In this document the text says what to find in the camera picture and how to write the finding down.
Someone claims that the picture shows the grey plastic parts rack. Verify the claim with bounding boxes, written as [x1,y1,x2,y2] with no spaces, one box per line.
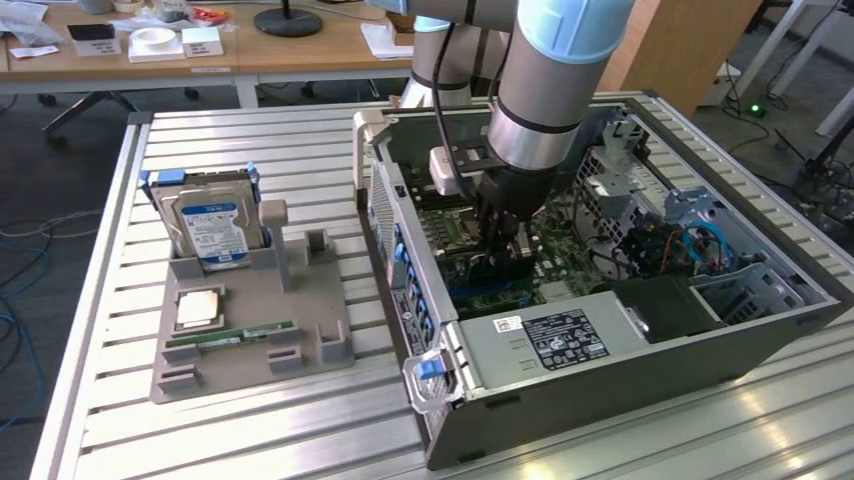
[150,199,359,406]

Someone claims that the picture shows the blue case latch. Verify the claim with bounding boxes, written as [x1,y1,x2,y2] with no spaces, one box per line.
[413,349,446,384]

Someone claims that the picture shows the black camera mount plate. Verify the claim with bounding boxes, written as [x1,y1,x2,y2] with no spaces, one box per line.
[449,141,510,174]

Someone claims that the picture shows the red disk wire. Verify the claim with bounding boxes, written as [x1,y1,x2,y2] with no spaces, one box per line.
[659,234,689,274]

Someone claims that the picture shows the clear plastic bag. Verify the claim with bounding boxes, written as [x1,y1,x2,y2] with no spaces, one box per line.
[0,2,66,46]

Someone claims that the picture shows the brown cardboard box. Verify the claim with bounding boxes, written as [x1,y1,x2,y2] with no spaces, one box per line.
[386,8,418,34]

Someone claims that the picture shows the grey metal disk bay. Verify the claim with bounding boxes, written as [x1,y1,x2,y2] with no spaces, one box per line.
[686,262,806,326]
[573,144,670,242]

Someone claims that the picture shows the wooden desk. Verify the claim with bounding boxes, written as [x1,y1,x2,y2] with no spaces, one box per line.
[236,0,603,109]
[0,0,242,109]

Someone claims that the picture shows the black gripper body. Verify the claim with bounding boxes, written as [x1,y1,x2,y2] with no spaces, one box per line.
[475,163,561,221]

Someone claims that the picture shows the green RAM stick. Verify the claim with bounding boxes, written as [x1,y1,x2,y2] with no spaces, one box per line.
[164,322,295,349]

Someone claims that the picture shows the wooden cabinet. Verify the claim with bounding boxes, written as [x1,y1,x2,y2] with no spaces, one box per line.
[593,0,766,114]

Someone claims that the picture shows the black and white box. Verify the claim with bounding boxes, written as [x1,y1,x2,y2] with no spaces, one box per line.
[66,23,124,57]

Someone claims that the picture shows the CPU socket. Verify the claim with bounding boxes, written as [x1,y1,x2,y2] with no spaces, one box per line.
[455,205,483,242]

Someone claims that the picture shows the black round lamp base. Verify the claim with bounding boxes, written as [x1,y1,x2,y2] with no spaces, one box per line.
[252,0,324,38]

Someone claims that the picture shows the blue disk wire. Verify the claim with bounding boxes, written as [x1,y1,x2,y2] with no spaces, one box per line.
[683,219,735,276]

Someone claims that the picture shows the white floor cable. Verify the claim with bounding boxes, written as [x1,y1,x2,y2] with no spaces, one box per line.
[0,209,102,239]

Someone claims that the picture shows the hard disk in blue caddy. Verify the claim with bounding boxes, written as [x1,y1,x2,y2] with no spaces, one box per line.
[138,162,262,274]

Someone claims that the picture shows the plain white box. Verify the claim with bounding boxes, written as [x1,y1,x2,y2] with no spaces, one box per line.
[180,26,226,59]

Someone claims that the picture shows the white box under tape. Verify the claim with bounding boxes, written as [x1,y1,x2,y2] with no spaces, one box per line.
[126,27,188,64]

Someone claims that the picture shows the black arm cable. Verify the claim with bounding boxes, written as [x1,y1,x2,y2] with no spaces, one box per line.
[430,23,473,194]

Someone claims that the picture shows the black office chair base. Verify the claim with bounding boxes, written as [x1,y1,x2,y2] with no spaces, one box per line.
[39,87,202,147]

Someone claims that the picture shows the silver CPU chip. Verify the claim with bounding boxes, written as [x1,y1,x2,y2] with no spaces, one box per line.
[174,292,222,329]

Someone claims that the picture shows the black Nvidia graphics card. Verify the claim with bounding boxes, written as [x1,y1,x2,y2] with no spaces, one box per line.
[462,251,537,290]

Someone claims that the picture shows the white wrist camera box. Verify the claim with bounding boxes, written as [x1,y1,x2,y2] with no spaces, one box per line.
[429,145,470,197]

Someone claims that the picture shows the white card with red print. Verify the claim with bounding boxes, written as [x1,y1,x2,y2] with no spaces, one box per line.
[8,44,60,60]

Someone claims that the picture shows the grey power supply unit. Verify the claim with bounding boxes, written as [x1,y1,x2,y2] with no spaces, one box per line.
[457,292,653,391]

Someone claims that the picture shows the white table frame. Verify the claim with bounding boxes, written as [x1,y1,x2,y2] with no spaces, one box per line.
[726,0,854,137]

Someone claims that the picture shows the silver chipset heatsink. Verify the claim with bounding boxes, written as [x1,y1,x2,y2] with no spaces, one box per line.
[535,283,575,304]

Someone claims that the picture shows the green Dell motherboard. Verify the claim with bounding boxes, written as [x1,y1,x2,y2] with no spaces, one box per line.
[406,172,613,321]

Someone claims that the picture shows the blue floor cable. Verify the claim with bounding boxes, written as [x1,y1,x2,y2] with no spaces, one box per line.
[0,239,52,431]

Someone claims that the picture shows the white paper stack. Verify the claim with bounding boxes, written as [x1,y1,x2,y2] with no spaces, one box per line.
[359,20,417,60]

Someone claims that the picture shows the open grey PC case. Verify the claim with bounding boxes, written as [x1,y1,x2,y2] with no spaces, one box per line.
[351,89,842,472]

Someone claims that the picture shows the white tape roll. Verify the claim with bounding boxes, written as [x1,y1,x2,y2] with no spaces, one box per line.
[131,28,176,51]

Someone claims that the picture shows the white box with red button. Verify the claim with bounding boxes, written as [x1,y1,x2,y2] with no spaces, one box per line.
[706,62,746,109]

